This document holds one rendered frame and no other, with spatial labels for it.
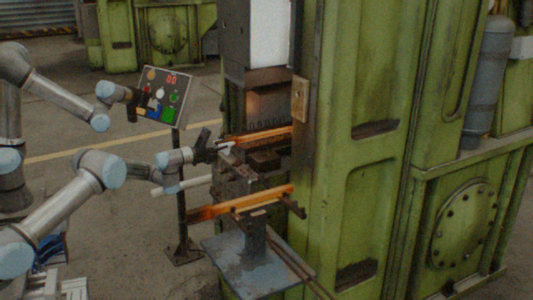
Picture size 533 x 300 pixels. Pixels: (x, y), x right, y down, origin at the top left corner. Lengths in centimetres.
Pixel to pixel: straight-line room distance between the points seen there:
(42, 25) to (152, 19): 346
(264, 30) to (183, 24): 504
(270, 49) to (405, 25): 53
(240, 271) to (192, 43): 549
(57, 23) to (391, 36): 843
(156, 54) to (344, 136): 530
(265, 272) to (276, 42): 90
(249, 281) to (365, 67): 91
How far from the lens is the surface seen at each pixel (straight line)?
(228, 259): 182
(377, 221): 226
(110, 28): 679
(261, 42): 188
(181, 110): 238
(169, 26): 680
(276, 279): 173
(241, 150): 208
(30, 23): 976
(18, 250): 155
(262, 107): 235
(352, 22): 168
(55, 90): 198
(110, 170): 167
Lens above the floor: 188
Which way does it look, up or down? 26 degrees down
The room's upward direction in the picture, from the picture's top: 1 degrees clockwise
